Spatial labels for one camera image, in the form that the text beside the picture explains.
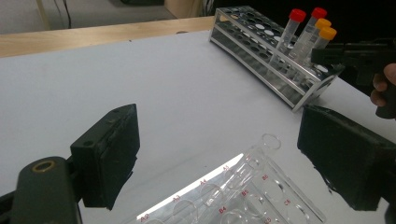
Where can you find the red-capped test tube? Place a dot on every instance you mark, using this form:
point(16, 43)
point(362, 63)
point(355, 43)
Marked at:
point(319, 13)
point(297, 15)

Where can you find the metal tube rack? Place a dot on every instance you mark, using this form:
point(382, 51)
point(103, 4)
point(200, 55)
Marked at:
point(249, 46)

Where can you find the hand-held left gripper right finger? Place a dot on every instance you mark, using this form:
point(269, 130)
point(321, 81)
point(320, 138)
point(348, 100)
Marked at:
point(345, 155)

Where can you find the orange-capped test tube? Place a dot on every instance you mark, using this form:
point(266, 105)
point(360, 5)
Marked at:
point(323, 23)
point(328, 33)

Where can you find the clear acrylic tube rack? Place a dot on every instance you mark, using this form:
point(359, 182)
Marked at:
point(236, 193)

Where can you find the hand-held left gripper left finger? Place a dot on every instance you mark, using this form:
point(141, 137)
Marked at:
point(109, 155)

